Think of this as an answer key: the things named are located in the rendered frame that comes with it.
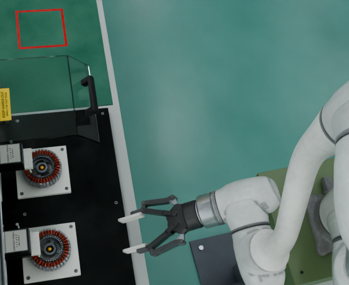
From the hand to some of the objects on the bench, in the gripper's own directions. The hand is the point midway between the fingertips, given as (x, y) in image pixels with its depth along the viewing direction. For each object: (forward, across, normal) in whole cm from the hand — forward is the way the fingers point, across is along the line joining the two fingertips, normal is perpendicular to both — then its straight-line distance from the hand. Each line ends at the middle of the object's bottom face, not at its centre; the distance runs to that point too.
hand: (131, 233), depth 152 cm
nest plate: (+23, +24, +5) cm, 34 cm away
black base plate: (+25, +12, +4) cm, 28 cm away
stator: (+22, 0, +6) cm, 23 cm away
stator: (+22, +24, +6) cm, 33 cm away
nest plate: (+23, 0, +5) cm, 23 cm away
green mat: (+44, +77, +14) cm, 89 cm away
